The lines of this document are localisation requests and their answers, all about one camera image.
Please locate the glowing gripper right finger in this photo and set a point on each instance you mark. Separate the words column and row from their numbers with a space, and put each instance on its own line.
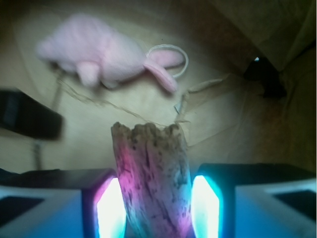
column 254, row 201

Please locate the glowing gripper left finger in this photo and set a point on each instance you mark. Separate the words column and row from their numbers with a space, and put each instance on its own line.
column 84, row 203

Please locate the brown wood chip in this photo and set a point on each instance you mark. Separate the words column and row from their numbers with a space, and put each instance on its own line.
column 154, row 176

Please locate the black wrapped block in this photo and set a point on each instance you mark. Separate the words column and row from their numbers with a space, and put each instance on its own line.
column 24, row 115

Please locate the pink plush bunny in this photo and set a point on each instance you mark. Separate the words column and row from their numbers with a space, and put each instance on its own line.
column 98, row 53

